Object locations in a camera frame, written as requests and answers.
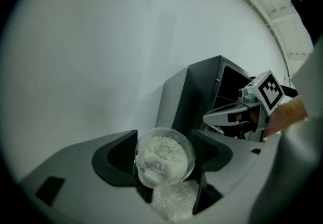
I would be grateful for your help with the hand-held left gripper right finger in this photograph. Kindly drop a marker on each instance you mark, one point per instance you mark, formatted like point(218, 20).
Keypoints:
point(239, 162)

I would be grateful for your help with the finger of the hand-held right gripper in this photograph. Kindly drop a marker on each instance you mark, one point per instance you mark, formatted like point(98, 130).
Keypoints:
point(219, 117)

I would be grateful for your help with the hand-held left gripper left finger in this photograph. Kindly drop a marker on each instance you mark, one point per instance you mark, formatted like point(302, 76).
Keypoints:
point(75, 167)

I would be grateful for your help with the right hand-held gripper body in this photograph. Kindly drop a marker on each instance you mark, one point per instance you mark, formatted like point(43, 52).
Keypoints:
point(271, 91)

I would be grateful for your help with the person's right forearm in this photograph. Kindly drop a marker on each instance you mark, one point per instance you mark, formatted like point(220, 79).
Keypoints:
point(287, 114)

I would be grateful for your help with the person's right hand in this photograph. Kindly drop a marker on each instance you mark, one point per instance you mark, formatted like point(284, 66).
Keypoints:
point(253, 117)

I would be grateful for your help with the black glass-door cabinet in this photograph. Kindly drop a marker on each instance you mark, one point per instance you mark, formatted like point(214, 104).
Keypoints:
point(196, 86)

